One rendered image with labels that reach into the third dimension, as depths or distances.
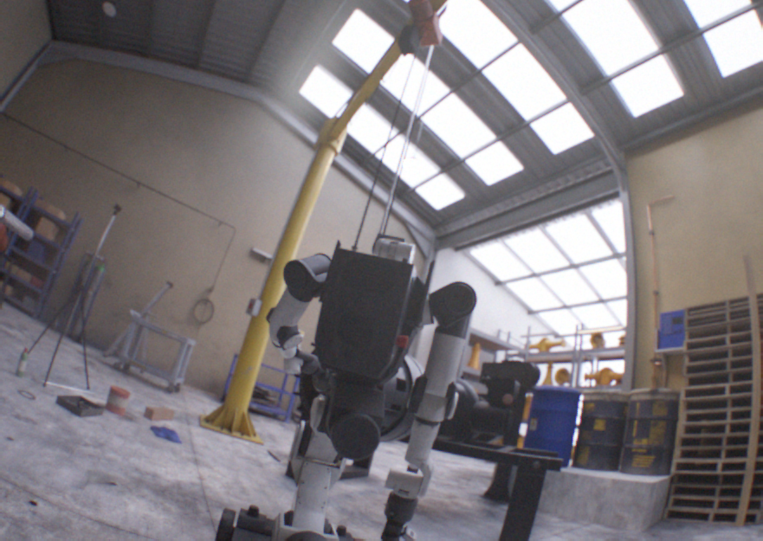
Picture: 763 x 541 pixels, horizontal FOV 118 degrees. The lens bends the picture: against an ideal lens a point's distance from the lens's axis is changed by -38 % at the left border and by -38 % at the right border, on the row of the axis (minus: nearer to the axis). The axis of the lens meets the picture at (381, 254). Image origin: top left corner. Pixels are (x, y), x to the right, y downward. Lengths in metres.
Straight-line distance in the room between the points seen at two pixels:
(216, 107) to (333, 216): 3.90
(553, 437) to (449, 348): 3.24
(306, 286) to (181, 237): 6.89
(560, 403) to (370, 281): 3.47
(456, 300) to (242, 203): 7.49
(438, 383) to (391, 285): 0.29
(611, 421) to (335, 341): 3.72
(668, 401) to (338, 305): 3.68
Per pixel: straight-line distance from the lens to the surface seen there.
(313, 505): 1.32
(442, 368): 0.98
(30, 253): 7.93
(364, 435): 0.87
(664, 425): 4.12
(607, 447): 4.32
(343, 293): 0.89
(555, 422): 4.14
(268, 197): 8.43
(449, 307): 0.95
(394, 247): 1.09
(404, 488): 1.10
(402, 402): 1.88
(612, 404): 4.33
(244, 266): 7.88
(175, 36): 9.37
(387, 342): 0.87
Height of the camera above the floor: 0.79
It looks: 22 degrees up
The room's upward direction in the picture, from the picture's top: 15 degrees clockwise
